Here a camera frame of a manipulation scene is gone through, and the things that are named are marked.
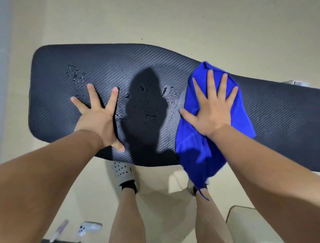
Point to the grey perforated left shoe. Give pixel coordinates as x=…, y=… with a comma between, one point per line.
x=121, y=171

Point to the person's right leg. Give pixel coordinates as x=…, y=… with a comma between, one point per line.
x=212, y=220

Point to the person's left hand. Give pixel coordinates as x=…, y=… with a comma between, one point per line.
x=97, y=122

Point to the white and purple spray bottle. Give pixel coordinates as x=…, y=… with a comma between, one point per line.
x=59, y=230

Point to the blue microfibre cloth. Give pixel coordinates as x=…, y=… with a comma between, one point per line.
x=195, y=150

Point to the person's left leg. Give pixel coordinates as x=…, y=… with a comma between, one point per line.
x=127, y=217

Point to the person's right middle finger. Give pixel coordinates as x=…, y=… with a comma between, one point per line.
x=211, y=83

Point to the white flat box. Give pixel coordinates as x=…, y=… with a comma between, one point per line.
x=250, y=227

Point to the person's right thumb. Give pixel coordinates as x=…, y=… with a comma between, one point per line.
x=187, y=115

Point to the person's right little finger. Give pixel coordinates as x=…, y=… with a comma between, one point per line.
x=232, y=95

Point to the white game controller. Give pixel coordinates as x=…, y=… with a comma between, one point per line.
x=88, y=227

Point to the person's leg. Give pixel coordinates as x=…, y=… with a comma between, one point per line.
x=127, y=217
x=212, y=220

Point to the person's left middle finger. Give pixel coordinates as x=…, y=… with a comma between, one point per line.
x=93, y=96

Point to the person's right hand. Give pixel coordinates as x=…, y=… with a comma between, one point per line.
x=213, y=115

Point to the black left sock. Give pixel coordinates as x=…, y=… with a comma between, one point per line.
x=130, y=185

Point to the person's left forearm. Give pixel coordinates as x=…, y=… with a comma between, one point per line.
x=45, y=180

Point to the grey right shoe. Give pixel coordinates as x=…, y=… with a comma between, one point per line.
x=191, y=187

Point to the person's right forearm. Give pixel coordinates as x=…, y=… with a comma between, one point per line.
x=270, y=180

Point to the dark grey ribbed exercise mat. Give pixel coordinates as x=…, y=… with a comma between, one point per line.
x=275, y=112

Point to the person's left thumb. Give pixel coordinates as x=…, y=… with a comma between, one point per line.
x=118, y=146

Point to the small white box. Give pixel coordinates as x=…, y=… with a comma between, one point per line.
x=296, y=83

